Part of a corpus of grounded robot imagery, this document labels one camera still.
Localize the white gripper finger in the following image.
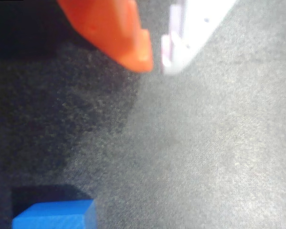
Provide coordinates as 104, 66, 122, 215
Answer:
161, 0, 238, 76

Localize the black felt mat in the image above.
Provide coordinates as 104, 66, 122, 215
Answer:
0, 0, 286, 229

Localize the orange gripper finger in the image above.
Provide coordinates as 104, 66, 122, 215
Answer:
56, 0, 155, 73

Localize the blue cube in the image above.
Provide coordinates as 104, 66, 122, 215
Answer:
11, 198, 97, 229

